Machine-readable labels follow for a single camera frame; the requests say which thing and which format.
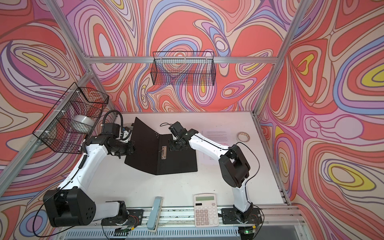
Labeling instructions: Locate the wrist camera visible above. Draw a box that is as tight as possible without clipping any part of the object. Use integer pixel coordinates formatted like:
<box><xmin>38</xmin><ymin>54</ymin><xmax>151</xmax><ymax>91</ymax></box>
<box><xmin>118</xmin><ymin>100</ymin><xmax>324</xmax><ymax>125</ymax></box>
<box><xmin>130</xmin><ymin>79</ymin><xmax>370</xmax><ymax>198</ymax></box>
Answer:
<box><xmin>169</xmin><ymin>122</ymin><xmax>184</xmax><ymax>137</ymax></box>
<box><xmin>120</xmin><ymin>127</ymin><xmax>133</xmax><ymax>141</ymax></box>

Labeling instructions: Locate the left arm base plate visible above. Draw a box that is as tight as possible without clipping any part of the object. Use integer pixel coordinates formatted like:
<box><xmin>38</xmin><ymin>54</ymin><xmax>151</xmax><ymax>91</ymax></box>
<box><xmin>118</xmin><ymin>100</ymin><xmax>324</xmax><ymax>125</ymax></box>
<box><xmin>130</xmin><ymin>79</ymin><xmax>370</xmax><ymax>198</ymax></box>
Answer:
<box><xmin>101</xmin><ymin>209</ymin><xmax>144</xmax><ymax>227</ymax></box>

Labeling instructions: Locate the black wire basket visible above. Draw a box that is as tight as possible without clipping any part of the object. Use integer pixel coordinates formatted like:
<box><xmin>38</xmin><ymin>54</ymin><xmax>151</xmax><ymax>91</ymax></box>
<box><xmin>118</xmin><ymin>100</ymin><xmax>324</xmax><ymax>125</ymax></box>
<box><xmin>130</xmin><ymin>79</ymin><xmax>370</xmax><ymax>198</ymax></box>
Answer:
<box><xmin>151</xmin><ymin>51</ymin><xmax>216</xmax><ymax>87</ymax></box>
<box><xmin>33</xmin><ymin>83</ymin><xmax>109</xmax><ymax>154</ymax></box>

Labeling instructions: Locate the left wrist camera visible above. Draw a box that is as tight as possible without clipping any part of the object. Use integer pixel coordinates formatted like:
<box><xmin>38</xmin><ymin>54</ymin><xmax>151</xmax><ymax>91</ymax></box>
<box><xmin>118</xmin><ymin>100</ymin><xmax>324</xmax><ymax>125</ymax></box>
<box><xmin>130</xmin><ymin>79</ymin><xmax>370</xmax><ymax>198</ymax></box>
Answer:
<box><xmin>120</xmin><ymin>127</ymin><xmax>133</xmax><ymax>141</ymax></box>

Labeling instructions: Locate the clear tape roll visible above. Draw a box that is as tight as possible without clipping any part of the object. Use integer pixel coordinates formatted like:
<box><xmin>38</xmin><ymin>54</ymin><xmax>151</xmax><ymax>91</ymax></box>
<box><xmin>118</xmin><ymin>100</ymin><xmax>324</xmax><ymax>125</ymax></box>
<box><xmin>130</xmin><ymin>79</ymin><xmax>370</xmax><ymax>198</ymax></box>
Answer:
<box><xmin>237</xmin><ymin>132</ymin><xmax>251</xmax><ymax>143</ymax></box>

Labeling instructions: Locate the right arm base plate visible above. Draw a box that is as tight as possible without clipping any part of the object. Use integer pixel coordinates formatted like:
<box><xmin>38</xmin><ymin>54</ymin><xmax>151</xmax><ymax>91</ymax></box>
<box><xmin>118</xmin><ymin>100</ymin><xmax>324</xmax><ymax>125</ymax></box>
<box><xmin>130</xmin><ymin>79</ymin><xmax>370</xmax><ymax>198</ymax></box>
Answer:
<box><xmin>221</xmin><ymin>207</ymin><xmax>263</xmax><ymax>225</ymax></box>

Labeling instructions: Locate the marker pen in basket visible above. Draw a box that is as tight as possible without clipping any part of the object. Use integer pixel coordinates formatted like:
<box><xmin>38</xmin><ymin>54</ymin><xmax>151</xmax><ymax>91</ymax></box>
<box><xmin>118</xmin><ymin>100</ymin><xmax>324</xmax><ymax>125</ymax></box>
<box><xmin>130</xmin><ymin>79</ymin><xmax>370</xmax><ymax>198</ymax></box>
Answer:
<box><xmin>80</xmin><ymin>138</ymin><xmax>87</xmax><ymax>153</ymax></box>

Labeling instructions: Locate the black wire basket left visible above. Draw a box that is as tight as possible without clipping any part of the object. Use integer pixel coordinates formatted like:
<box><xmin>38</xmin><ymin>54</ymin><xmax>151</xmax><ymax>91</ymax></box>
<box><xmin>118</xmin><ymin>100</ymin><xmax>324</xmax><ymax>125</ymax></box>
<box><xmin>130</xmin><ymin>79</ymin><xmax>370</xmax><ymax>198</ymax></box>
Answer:
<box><xmin>33</xmin><ymin>83</ymin><xmax>109</xmax><ymax>154</ymax></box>

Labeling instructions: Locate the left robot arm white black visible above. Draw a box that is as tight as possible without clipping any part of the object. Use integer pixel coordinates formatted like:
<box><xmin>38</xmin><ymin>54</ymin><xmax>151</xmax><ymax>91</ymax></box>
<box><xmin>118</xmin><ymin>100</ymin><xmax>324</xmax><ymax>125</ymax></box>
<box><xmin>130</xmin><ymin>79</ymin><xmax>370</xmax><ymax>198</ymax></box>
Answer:
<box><xmin>43</xmin><ymin>130</ymin><xmax>134</xmax><ymax>228</ymax></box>

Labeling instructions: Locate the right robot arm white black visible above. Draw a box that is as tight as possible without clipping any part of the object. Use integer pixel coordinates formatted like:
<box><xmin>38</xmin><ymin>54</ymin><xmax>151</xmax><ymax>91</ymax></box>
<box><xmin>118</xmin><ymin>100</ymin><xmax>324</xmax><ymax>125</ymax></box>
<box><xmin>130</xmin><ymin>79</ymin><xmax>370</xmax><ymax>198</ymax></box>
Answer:
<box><xmin>169</xmin><ymin>122</ymin><xmax>253</xmax><ymax>223</ymax></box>

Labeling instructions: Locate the black wire basket back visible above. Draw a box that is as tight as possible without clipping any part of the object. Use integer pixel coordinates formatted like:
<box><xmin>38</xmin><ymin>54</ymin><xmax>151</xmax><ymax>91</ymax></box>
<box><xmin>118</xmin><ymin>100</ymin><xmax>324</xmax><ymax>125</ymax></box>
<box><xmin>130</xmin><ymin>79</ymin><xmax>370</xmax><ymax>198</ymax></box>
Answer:
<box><xmin>151</xmin><ymin>51</ymin><xmax>216</xmax><ymax>87</ymax></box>

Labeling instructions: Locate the blue folder black inside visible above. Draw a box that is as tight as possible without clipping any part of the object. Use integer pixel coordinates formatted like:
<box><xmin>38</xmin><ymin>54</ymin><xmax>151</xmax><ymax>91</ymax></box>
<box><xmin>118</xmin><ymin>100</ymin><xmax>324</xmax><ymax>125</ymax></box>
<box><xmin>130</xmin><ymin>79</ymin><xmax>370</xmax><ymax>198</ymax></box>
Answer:
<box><xmin>125</xmin><ymin>118</ymin><xmax>198</xmax><ymax>176</ymax></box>

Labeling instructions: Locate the printed paper sheet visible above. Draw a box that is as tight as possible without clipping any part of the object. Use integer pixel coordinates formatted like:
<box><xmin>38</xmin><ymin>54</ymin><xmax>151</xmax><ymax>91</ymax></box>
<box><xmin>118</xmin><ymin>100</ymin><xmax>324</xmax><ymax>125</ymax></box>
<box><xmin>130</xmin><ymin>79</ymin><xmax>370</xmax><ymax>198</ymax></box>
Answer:
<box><xmin>197</xmin><ymin>130</ymin><xmax>236</xmax><ymax>166</ymax></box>

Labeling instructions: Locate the grey tape roll in basket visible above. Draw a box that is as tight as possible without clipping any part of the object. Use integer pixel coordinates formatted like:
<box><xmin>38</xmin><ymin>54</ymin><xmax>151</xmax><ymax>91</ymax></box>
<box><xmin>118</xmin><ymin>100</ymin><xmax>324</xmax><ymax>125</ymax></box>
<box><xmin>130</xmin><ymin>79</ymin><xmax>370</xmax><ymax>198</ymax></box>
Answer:
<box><xmin>73</xmin><ymin>115</ymin><xmax>95</xmax><ymax>126</ymax></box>

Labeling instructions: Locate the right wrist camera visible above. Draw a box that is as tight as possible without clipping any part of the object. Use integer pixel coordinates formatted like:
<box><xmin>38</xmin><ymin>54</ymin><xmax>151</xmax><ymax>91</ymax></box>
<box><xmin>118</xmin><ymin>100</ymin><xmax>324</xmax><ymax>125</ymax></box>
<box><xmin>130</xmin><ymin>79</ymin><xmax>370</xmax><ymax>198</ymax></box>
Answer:
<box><xmin>169</xmin><ymin>122</ymin><xmax>184</xmax><ymax>137</ymax></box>

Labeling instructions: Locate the light blue eraser bar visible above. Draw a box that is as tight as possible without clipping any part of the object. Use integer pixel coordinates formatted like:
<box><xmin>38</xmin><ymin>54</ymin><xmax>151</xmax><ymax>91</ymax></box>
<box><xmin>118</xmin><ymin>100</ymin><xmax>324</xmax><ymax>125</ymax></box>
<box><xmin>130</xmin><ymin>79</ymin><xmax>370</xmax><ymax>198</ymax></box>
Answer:
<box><xmin>147</xmin><ymin>197</ymin><xmax>163</xmax><ymax>232</ymax></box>

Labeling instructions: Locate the pink white calculator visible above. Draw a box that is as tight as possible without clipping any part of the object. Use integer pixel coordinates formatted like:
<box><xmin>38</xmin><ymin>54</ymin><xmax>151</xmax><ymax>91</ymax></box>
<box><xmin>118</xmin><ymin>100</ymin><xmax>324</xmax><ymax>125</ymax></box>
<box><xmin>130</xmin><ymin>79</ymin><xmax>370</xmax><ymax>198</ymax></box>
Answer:
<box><xmin>194</xmin><ymin>194</ymin><xmax>219</xmax><ymax>228</ymax></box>

